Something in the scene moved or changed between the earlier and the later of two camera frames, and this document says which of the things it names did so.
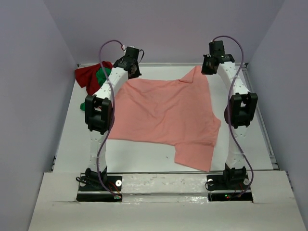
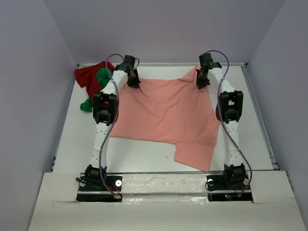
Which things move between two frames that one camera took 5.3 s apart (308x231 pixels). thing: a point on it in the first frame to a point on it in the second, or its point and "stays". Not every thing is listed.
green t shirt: (101, 79) stays
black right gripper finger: (210, 65) to (202, 80)
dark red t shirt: (86, 76) stays
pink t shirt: (177, 112) stays
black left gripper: (137, 73) to (135, 84)
